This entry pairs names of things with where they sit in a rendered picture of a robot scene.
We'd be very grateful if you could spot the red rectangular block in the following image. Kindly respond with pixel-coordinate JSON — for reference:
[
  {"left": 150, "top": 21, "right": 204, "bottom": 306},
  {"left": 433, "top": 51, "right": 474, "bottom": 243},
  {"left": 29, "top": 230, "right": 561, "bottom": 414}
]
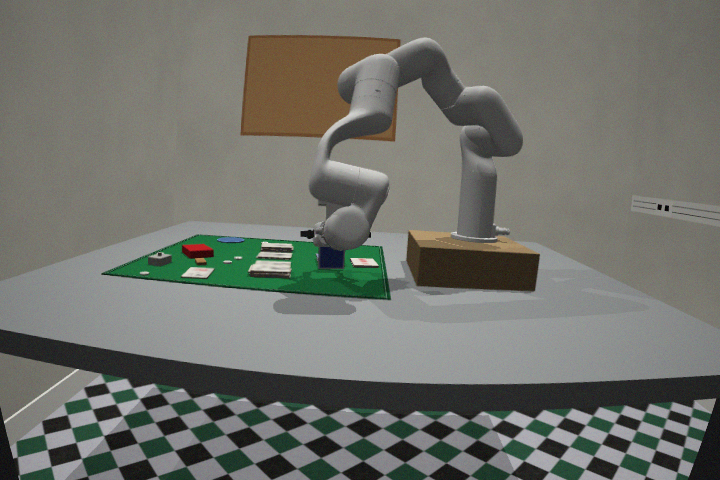
[{"left": 182, "top": 244, "right": 214, "bottom": 259}]

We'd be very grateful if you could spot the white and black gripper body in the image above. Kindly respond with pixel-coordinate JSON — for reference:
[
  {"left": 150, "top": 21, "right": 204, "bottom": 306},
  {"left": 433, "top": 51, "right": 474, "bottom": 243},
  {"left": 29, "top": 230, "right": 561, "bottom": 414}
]
[{"left": 313, "top": 221, "right": 330, "bottom": 247}]

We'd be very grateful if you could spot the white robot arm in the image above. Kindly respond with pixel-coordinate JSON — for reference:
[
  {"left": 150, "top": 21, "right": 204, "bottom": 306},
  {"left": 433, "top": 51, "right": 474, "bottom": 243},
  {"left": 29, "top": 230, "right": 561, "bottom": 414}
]
[{"left": 309, "top": 38, "right": 523, "bottom": 251}]

